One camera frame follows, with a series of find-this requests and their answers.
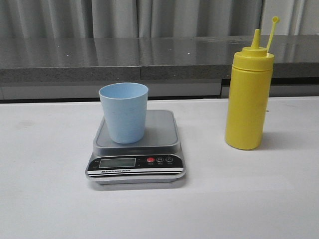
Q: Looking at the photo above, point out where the grey curtain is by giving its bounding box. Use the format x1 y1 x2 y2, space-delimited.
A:
0 0 319 38

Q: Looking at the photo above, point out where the silver digital kitchen scale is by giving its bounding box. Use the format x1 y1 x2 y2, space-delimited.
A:
85 110 186 185

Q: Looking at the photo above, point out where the light blue plastic cup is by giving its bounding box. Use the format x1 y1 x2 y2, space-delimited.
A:
99 83 149 144

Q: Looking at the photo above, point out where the yellow squeeze bottle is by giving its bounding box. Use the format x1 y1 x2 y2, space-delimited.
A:
225 16 280 150

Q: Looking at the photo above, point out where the grey stone counter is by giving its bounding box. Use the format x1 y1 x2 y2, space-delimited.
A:
0 34 319 100

